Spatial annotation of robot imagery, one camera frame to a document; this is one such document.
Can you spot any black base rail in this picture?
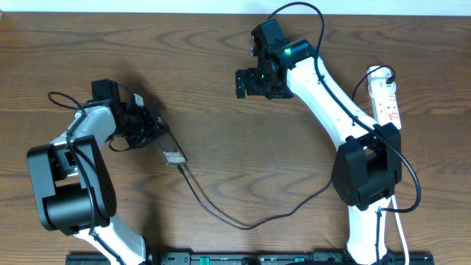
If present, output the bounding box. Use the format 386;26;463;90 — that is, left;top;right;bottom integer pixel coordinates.
65;252;435;265

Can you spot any white usb charger plug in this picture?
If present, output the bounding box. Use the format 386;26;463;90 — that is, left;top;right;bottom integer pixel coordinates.
367;66;397;93

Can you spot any black usb charging cable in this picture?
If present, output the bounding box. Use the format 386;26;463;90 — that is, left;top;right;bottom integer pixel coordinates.
176;64;397;231

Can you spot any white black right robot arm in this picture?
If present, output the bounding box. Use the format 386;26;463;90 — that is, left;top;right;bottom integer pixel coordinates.
235;19;402;264

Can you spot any white power strip cord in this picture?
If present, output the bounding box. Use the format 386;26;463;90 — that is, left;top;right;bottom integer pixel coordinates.
390;194;411;265

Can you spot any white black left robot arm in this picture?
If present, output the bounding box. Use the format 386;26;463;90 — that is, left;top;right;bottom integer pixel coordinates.
26;79;169;264

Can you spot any white power strip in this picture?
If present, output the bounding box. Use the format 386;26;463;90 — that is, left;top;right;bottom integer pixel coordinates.
368;77;402;130

